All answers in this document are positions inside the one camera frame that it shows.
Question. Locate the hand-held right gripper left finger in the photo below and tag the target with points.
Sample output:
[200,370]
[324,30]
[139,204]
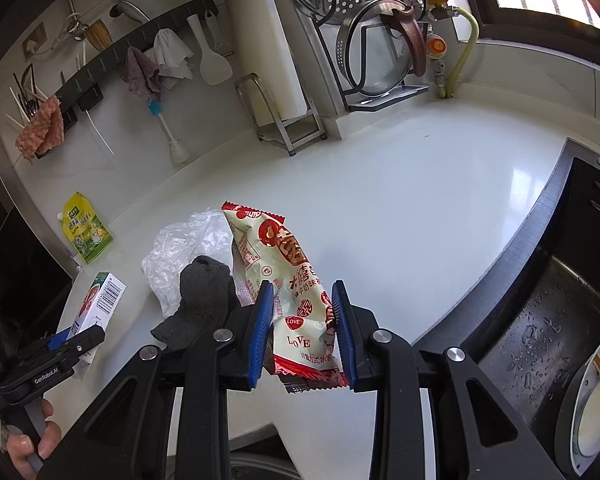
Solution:
[260,335]

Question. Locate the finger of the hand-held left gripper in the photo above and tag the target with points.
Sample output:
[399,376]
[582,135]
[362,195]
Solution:
[62,340]
[87,342]

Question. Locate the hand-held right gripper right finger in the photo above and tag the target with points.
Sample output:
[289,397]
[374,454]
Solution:
[342,335]

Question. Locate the white carton box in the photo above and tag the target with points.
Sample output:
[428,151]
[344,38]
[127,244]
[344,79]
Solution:
[102,300]

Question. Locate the dark grey sock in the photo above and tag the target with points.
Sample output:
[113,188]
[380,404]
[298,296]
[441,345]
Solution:
[205,290]

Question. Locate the red and white snack wrapper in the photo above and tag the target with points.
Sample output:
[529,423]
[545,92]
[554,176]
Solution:
[290,260]

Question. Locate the clear plastic bag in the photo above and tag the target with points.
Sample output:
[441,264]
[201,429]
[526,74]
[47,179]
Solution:
[180,240]

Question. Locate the grey perforated trash basket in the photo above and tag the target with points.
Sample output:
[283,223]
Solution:
[260,472]

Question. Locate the person's left hand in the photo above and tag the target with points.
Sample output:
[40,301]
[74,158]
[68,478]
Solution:
[27,447]

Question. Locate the black gas stove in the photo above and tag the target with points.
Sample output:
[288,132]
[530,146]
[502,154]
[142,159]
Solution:
[25,260]

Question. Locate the yellow spouted pouch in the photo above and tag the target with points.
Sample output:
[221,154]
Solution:
[85,230]

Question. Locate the black kitchen sink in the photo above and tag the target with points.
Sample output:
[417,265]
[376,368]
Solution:
[530,310]

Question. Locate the blue and white bottle brush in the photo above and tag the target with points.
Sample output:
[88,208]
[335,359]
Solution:
[177,150]

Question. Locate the metal cutting board rack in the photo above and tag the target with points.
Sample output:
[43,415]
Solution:
[300,132]

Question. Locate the pink dish cloth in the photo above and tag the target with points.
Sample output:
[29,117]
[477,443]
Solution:
[42,132]

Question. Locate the black dish rack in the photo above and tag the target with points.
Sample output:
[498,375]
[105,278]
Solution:
[380,102]

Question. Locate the bundle of chopsticks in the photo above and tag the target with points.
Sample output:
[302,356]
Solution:
[27,100]

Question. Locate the small black holder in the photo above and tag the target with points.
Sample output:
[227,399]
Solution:
[90,98]

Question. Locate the mauve cloth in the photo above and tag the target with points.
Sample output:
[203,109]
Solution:
[142,77]

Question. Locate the white rice paddle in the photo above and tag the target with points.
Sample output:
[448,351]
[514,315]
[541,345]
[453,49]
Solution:
[215,67]

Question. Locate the white cutting board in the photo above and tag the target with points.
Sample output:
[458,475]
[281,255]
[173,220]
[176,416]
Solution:
[290,60]

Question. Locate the glass pot lid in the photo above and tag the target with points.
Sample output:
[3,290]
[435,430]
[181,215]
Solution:
[380,60]

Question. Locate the white cloth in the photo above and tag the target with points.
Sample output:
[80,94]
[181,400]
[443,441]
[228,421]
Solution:
[172,52]

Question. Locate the gas valve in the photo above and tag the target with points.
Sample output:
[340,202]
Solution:
[436,47]

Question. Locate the bamboo pot brush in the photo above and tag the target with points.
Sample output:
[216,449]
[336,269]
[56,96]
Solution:
[99,35]

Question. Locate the metal ladle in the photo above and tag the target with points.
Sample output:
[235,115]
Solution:
[130,10]

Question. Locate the wall socket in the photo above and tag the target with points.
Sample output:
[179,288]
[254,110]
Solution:
[35,40]

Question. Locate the dark grey wall hook rail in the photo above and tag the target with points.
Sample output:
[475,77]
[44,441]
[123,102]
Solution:
[130,42]

